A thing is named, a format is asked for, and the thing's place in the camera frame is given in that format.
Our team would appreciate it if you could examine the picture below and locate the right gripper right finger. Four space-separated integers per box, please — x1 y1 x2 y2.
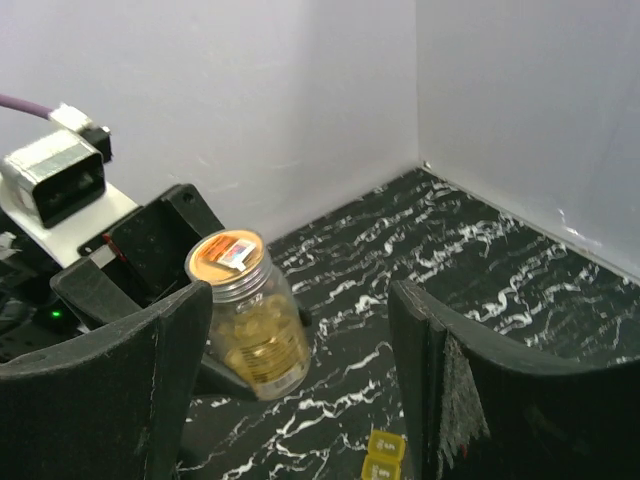
387 280 639 479

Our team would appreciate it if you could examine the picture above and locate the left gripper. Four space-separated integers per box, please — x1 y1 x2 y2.
49 183 314 401

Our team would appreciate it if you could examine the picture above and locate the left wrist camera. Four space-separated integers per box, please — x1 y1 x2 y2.
1 95 137 268

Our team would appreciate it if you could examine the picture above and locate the clear jar of yellow capsules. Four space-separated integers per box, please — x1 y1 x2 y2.
185 230 310 400

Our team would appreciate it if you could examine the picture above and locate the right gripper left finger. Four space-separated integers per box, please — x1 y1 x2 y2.
1 282 211 479

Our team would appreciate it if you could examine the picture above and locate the yellow clear weekly pill organizer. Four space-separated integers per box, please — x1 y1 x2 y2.
361 429 406 480

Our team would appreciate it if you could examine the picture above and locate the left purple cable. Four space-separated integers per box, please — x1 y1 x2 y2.
0 93 54 121

